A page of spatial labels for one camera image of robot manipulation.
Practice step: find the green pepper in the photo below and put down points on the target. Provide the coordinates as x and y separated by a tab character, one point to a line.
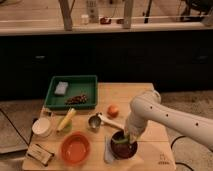
121	139

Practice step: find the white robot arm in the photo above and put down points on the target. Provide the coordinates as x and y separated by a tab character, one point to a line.
147	106

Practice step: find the dark purple bowl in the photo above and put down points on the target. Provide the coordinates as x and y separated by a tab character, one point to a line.
123	151

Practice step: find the orange bowl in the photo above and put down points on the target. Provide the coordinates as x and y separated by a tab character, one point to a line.
74	149

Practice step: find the orange tomato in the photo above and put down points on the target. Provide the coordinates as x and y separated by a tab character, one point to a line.
113	111

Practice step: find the green plastic tray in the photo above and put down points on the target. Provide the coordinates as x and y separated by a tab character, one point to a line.
77	85

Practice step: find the brown nut cluster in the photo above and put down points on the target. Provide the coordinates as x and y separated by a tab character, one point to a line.
80	99

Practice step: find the grey sponge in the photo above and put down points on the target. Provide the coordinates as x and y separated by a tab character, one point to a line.
61	88

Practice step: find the red object on shelf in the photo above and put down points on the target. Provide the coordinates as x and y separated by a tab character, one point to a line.
105	21

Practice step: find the small white jar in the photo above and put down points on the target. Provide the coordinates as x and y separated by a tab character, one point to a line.
85	19

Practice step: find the brown white rectangular block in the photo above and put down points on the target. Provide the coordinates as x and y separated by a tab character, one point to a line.
40	154

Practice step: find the metal measuring cup white handle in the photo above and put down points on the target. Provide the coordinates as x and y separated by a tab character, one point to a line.
96	120

